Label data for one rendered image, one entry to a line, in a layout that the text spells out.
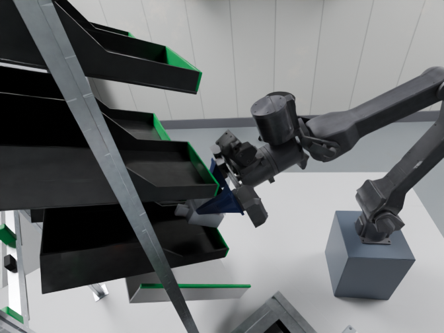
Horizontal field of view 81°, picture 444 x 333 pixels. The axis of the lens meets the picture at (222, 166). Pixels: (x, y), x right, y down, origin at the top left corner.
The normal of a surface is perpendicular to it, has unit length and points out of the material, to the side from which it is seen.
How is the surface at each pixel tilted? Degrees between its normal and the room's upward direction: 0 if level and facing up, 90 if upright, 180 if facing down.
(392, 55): 90
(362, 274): 90
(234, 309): 0
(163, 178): 25
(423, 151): 66
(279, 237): 0
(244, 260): 0
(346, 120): 16
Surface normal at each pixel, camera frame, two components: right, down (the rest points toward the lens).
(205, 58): -0.11, 0.65
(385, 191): -0.89, -0.33
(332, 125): -0.37, -0.71
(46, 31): 0.58, 0.48
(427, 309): -0.11, -0.76
